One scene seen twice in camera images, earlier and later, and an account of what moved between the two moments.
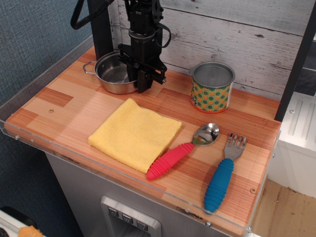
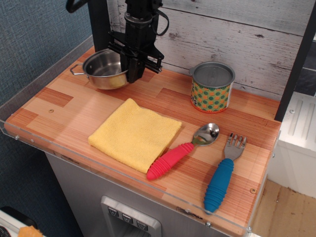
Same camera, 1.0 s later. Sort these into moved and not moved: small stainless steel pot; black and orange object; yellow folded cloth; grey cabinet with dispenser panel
Moved: small stainless steel pot
Not moved: black and orange object; grey cabinet with dispenser panel; yellow folded cloth
